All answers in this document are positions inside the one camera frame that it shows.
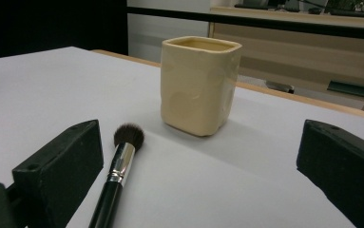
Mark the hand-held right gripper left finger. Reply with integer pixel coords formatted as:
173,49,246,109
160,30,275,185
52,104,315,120
11,119,105,228

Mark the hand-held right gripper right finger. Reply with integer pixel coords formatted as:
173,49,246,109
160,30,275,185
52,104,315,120
296,119,364,228

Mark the black makeup brush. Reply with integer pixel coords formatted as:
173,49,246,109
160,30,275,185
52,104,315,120
88,123,145,228

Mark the cream square cup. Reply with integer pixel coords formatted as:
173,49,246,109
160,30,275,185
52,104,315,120
160,35,243,137

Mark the dark object under desk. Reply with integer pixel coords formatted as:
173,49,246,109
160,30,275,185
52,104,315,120
264,79,296,95

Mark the wooden desk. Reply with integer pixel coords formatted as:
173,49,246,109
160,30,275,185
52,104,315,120
207,5,364,122

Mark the black curtain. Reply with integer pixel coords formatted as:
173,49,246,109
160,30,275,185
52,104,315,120
0,0,129,61

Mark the white table sheet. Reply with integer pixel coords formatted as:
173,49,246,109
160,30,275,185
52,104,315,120
0,46,364,228

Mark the black keyboard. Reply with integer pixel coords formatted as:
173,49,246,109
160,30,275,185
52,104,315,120
329,8,364,19

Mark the white cabinet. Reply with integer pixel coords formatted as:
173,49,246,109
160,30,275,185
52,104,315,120
126,0,212,64

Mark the black horizontal frame bar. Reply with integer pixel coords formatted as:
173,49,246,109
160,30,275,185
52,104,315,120
126,6,364,41

